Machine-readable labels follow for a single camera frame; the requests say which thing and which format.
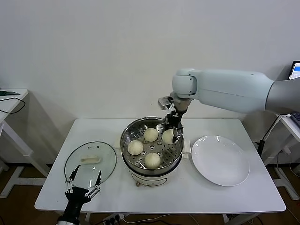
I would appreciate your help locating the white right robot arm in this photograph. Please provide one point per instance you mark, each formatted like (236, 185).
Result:
(234, 89)

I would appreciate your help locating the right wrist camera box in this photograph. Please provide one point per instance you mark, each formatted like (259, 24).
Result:
(165, 102)

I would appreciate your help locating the white round plate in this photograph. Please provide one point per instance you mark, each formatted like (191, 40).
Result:
(220, 161)

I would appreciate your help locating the dark green flat tool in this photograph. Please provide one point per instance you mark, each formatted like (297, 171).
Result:
(9, 93)

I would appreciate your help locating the white electric cooker pot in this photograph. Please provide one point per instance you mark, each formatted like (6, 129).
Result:
(150, 179)

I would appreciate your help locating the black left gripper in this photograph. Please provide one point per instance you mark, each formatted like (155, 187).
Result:
(76, 197)

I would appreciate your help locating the white steamed baozi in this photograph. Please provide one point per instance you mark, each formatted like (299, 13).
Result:
(152, 160)
(167, 137)
(150, 134)
(135, 147)

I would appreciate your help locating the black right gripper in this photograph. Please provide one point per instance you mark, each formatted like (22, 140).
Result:
(174, 120)

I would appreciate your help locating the stainless steel steamer basket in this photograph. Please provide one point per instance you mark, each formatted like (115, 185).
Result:
(133, 131)

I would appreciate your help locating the grey open laptop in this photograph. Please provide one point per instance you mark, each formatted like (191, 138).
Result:
(296, 70)

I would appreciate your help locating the round glass pot lid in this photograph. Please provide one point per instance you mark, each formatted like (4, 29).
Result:
(93, 150)

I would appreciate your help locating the white side table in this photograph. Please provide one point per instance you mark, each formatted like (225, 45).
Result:
(23, 93)
(293, 131)

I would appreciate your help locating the white power strip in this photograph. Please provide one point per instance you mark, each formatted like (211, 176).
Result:
(114, 218)

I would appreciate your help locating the white wall plug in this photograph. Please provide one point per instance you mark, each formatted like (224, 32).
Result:
(287, 150)

